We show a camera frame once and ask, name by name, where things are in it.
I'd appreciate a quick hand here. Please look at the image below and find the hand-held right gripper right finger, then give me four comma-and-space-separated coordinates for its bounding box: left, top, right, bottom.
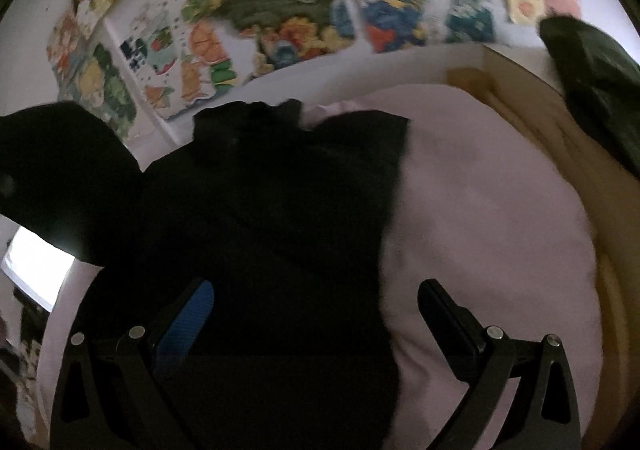
417, 279, 583, 450

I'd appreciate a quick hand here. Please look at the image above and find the black garment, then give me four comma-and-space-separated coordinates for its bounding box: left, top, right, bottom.
0, 99, 412, 450

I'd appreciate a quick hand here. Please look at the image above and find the window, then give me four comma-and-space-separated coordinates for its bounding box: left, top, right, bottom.
0, 225, 77, 313

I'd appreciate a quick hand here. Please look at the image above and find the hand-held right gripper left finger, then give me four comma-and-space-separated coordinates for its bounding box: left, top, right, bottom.
50, 277, 216, 450

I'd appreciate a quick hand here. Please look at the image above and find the blond character drawing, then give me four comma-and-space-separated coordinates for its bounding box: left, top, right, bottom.
57, 42, 139, 138

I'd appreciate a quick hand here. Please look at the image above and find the wooden bed frame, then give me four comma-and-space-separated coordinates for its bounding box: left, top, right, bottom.
447, 44, 640, 411

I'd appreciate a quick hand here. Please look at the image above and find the dark green garment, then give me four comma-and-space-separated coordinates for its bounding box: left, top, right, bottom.
539, 16, 640, 176

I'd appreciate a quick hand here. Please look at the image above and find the pink duvet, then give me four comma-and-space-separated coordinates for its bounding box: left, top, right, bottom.
37, 82, 603, 450

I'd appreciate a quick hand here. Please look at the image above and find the turtles drawing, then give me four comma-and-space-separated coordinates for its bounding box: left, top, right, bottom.
104, 0, 238, 122

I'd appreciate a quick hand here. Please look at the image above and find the orange landscape drawing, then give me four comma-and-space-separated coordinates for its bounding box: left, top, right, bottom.
181, 0, 362, 83

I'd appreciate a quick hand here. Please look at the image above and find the orange-haired girl drawing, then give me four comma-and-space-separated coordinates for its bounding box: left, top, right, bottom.
46, 12, 101, 81

